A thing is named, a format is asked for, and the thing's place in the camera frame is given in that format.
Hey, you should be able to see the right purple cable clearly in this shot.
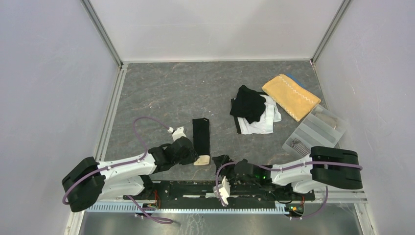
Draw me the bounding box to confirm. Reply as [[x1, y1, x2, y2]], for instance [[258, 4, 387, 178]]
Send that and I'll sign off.
[[215, 161, 364, 220]]

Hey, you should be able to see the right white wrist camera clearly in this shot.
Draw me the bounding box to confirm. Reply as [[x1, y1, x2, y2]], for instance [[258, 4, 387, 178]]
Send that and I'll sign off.
[[213, 176, 231, 207]]

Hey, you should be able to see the black crumpled underwear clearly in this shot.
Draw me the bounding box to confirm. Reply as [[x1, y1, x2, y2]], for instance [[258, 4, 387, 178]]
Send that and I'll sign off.
[[230, 85, 266, 123]]

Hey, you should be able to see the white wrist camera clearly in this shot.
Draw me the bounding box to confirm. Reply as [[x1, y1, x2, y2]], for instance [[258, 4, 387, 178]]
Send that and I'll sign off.
[[213, 176, 231, 207], [167, 126, 186, 141]]

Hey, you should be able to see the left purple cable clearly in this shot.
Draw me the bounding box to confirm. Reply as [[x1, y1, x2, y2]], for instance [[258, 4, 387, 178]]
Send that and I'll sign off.
[[61, 117, 174, 225]]

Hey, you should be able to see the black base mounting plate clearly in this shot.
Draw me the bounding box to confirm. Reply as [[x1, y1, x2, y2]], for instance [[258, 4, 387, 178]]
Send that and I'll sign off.
[[133, 180, 316, 209]]

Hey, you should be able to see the aluminium frame rail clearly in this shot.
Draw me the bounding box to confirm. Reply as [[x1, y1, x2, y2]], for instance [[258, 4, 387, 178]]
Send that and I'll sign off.
[[84, 188, 367, 214]]

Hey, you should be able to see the black underwear beige waistband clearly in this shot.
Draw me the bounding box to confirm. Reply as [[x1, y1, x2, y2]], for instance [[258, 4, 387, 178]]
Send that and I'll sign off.
[[192, 117, 210, 166]]

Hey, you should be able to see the purple cable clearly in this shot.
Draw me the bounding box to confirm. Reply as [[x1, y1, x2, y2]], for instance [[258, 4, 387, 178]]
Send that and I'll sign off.
[[61, 117, 174, 225], [215, 161, 364, 220]]

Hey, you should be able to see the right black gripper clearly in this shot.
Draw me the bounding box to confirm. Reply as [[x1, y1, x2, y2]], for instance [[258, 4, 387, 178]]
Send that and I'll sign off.
[[211, 155, 258, 190]]

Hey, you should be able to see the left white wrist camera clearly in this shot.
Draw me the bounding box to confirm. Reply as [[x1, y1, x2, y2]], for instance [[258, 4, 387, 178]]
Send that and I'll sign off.
[[167, 126, 186, 141]]

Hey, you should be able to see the folded yellow towel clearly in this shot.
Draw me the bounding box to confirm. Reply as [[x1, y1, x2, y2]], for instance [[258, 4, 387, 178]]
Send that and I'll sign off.
[[262, 74, 321, 122]]

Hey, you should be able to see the blue cloth under towel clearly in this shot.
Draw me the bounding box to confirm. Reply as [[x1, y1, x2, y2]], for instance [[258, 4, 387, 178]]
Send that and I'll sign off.
[[286, 73, 305, 89]]

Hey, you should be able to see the white underwear black waistband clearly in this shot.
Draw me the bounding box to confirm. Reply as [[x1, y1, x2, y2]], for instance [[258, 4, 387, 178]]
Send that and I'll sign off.
[[234, 94, 282, 135]]

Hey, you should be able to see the clear plastic organizer box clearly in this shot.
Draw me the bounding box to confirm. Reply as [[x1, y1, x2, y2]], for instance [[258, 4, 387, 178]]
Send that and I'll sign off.
[[282, 105, 348, 158]]

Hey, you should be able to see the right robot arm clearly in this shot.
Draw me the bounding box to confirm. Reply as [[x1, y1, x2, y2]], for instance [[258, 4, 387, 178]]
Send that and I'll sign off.
[[213, 146, 363, 200]]

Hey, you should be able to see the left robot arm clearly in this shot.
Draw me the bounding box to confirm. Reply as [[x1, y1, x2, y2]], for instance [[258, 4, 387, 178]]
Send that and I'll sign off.
[[62, 137, 199, 212]]

